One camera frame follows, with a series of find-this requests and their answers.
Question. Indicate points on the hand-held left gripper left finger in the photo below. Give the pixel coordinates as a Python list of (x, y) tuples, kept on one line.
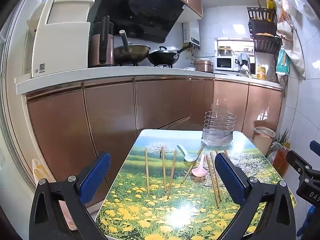
[(96, 177)]

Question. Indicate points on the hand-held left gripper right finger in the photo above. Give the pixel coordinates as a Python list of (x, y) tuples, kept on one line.
[(230, 177)]

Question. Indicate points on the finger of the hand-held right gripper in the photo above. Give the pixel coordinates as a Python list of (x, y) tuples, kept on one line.
[(315, 145), (300, 163)]

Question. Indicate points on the amber oil bottle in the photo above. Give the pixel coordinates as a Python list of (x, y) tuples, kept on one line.
[(281, 162)]

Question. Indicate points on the plastic bag of greens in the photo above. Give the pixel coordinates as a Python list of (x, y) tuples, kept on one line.
[(275, 147)]

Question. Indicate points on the pink plastic spoon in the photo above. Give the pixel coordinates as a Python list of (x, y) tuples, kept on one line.
[(199, 171)]

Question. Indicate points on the beige trash bin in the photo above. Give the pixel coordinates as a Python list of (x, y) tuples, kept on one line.
[(262, 142)]

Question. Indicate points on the white ceramic spoon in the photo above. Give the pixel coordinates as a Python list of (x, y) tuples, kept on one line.
[(190, 157)]

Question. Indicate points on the copper base cabinets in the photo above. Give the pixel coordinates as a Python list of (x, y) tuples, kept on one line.
[(110, 110)]

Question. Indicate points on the teal package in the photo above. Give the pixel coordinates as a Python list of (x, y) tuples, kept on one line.
[(283, 62)]

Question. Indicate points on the yellow cooking oil bottle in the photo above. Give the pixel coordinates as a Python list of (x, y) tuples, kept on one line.
[(261, 73)]

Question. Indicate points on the white kitchen countertop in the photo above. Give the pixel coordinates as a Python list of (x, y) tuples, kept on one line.
[(100, 76)]

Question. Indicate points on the hanging plastic bags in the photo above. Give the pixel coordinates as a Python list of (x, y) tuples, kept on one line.
[(292, 42)]

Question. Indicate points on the white microwave oven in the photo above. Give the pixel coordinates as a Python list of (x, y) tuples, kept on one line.
[(223, 63)]

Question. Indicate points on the copper rice cooker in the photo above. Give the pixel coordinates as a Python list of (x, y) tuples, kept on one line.
[(203, 66)]

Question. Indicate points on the pale blue cloth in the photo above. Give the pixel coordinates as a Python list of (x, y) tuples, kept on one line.
[(241, 57)]

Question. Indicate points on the steel pot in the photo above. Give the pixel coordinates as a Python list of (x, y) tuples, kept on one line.
[(225, 51)]

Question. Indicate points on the brown electric kettle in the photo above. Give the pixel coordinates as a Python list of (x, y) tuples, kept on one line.
[(96, 50)]

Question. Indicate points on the black dish rack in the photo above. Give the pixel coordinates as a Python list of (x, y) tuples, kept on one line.
[(262, 27)]

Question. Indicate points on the gas stove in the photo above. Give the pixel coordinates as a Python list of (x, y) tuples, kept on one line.
[(162, 66)]

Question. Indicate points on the brass wok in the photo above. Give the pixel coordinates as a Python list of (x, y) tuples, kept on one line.
[(132, 52)]

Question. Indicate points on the black lidded wok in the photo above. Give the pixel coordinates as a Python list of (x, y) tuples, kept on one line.
[(162, 57)]

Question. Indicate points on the cream countertop appliance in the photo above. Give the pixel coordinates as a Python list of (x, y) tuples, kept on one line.
[(62, 42)]

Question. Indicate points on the yellow roll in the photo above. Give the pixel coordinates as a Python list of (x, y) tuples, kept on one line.
[(270, 3)]

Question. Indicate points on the white water heater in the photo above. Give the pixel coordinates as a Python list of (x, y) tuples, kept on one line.
[(191, 33)]

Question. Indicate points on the black range hood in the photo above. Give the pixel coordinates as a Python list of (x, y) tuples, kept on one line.
[(140, 10)]

